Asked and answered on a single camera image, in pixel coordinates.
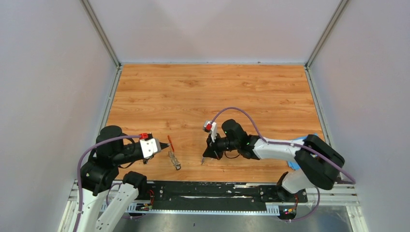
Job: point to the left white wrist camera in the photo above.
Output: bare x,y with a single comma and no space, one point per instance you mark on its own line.
146,136

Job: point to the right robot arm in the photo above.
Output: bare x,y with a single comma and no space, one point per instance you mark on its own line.
319,164

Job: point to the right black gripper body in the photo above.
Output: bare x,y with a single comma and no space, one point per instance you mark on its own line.
223,143

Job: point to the red handled metal key holder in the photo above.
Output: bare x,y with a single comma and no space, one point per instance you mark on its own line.
172,156

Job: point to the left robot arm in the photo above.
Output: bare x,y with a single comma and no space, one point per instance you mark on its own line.
97,169

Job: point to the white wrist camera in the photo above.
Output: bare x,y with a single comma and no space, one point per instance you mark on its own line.
146,136
211,128

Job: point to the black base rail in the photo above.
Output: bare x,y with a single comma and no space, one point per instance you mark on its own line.
213,198

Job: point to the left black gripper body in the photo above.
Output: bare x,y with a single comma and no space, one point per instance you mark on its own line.
146,159

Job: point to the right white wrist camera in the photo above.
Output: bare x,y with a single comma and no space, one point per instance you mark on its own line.
211,128

